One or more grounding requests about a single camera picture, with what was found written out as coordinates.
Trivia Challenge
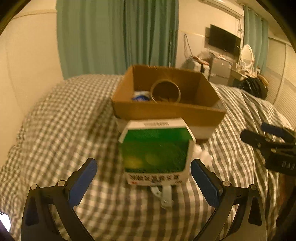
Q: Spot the black bag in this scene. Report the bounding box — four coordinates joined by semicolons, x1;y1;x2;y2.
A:
233;77;268;100

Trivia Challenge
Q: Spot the white crumpled plastic wrap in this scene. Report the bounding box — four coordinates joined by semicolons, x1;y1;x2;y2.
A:
192;144;213;167

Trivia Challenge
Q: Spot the grey cabinet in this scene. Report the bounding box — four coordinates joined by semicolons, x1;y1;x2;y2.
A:
208;57;232;85

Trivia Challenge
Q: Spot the white round mirror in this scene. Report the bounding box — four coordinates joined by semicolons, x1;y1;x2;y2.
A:
239;44;255;72

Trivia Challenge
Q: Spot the small clear plastic clip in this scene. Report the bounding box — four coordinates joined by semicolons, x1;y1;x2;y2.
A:
151;185;173;209

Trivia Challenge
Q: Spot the green and white carton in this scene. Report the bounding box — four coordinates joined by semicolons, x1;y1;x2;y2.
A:
119;118;196;186

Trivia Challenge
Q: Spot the brown tape roll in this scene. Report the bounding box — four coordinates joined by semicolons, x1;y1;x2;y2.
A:
151;79;181;103

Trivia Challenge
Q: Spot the green curtain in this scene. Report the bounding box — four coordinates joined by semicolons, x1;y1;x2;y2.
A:
243;5;268;74
56;1;179;79

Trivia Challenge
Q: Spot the brown cardboard box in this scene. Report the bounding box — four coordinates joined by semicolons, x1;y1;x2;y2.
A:
112;65;226;127

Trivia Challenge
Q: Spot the grey checked bed cover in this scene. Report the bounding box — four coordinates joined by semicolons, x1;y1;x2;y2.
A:
1;75;289;240

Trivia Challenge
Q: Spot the blue white item in box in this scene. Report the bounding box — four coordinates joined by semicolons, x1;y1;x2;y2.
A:
132;90;151;101

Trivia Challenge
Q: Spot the black wall television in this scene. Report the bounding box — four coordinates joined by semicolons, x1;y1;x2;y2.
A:
208;25;241;57

